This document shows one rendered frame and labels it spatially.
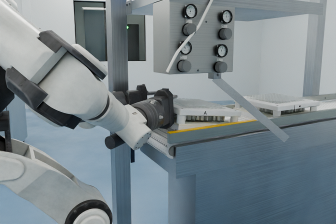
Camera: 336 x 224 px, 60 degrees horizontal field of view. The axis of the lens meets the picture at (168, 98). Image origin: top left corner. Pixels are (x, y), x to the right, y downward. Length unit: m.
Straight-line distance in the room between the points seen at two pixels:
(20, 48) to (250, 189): 0.95
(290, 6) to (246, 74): 5.58
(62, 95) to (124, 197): 0.77
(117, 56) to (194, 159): 0.45
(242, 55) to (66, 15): 3.64
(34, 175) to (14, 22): 0.46
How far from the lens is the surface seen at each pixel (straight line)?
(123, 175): 1.16
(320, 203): 1.57
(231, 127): 0.98
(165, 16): 0.81
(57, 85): 0.50
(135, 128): 0.70
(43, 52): 0.48
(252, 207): 1.24
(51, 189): 0.92
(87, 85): 0.50
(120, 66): 1.07
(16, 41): 0.50
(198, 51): 0.83
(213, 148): 0.96
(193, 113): 0.90
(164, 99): 0.85
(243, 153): 1.05
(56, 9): 5.92
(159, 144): 0.92
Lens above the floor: 1.07
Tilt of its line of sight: 9 degrees down
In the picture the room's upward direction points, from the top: straight up
